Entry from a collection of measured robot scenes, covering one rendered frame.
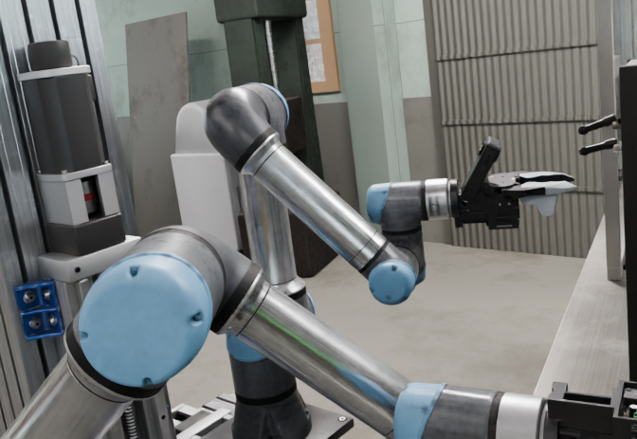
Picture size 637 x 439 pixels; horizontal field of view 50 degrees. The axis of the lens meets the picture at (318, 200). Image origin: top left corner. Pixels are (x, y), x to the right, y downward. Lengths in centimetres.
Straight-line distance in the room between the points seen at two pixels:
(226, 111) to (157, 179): 538
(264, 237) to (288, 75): 388
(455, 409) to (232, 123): 64
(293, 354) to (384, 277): 35
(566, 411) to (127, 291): 42
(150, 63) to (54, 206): 552
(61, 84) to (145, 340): 52
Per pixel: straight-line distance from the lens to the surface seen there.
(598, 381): 130
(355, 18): 501
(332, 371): 84
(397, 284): 114
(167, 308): 66
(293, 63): 513
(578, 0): 452
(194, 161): 558
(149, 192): 668
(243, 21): 458
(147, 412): 124
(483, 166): 122
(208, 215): 562
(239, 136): 116
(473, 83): 482
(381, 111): 495
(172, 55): 635
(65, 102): 108
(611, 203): 171
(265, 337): 82
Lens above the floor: 151
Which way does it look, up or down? 12 degrees down
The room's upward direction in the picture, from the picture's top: 7 degrees counter-clockwise
